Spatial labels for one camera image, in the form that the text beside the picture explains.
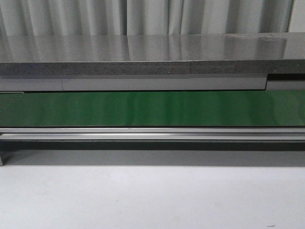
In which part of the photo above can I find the green conveyor belt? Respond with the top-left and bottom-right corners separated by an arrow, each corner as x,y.
0,90 -> 305,127

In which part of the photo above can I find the grey stone counter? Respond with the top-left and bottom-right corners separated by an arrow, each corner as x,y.
0,32 -> 305,93

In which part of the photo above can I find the white pleated curtain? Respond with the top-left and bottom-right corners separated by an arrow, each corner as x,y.
0,0 -> 305,36

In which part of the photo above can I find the aluminium conveyor frame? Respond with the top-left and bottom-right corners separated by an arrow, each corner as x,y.
0,125 -> 305,167

